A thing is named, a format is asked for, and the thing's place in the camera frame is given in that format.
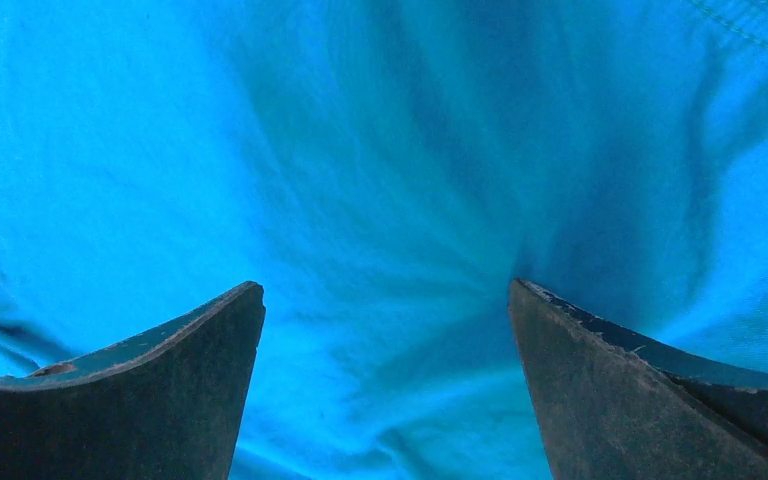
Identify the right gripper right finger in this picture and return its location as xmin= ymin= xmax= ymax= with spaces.
xmin=508 ymin=279 xmax=768 ymax=479

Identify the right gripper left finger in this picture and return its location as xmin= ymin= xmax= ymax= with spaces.
xmin=0 ymin=282 xmax=265 ymax=479

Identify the blue t shirt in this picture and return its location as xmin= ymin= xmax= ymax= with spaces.
xmin=0 ymin=1 xmax=768 ymax=479

